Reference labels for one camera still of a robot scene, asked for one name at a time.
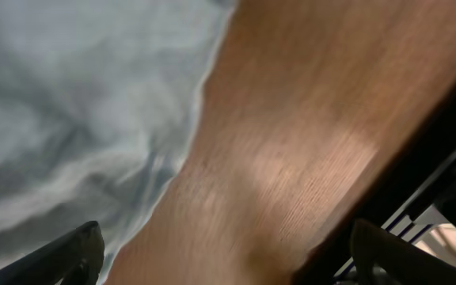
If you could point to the light blue t-shirt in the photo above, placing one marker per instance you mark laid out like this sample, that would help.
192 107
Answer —
99 103

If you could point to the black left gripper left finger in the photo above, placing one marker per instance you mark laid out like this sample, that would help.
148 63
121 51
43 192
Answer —
76 258

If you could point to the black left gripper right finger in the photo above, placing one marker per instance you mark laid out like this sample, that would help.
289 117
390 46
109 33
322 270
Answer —
371 245

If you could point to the black aluminium frame profile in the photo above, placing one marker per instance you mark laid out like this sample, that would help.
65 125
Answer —
410 179

